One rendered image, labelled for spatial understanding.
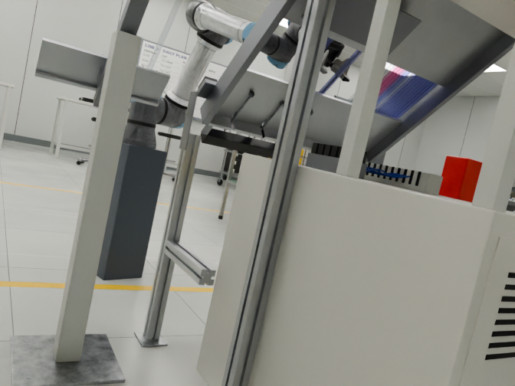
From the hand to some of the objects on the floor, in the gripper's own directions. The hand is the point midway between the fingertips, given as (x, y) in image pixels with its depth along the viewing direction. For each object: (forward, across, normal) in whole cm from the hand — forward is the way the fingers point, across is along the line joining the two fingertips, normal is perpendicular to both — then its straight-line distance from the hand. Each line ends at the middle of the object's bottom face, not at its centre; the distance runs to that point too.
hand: (335, 77), depth 133 cm
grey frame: (+57, +3, +70) cm, 90 cm away
